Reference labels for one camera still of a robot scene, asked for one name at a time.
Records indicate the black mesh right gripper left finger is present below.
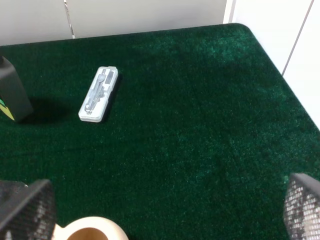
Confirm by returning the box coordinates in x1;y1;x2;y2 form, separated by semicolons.
0;179;57;240

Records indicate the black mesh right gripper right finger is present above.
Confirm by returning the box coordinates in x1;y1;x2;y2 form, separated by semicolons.
283;173;320;240

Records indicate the clear plastic compass case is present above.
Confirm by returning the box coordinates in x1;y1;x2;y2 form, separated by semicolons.
78;66;119;123

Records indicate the cream ceramic teapot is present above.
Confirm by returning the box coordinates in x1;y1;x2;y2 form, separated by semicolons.
51;216;129;240

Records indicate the black box with green label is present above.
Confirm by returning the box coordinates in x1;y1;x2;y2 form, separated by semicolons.
0;55;33;122

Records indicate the dark green felt mat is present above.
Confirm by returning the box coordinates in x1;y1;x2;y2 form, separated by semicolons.
0;24;320;240

